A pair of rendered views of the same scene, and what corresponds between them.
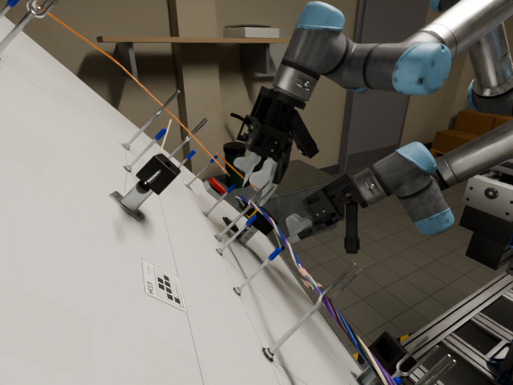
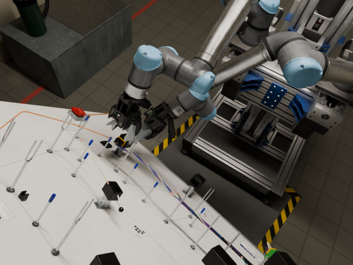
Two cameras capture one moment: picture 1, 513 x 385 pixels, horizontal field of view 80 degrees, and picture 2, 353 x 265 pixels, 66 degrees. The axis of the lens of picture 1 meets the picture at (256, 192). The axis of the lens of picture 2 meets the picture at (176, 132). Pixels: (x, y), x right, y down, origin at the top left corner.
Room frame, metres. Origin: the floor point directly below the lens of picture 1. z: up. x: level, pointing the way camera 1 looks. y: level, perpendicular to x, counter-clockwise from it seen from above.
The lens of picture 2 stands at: (0.06, 0.14, 2.05)
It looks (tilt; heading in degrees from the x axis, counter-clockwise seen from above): 57 degrees down; 324
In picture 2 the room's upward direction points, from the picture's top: 11 degrees clockwise
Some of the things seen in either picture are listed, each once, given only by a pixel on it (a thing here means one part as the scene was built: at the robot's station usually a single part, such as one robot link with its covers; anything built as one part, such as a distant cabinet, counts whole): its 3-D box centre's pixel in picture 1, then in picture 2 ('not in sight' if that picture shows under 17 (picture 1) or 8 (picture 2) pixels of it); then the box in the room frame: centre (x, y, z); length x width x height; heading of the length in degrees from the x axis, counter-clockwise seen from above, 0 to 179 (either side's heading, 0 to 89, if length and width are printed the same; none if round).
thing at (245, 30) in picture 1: (250, 32); not in sight; (2.63, 0.04, 1.56); 0.35 x 0.33 x 0.09; 120
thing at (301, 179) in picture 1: (266, 174); (61, 11); (2.44, -0.09, 0.47); 1.00 x 0.78 x 0.94; 119
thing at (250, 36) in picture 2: not in sight; (256, 29); (0.88, -0.83, 1.21); 0.15 x 0.15 x 0.10
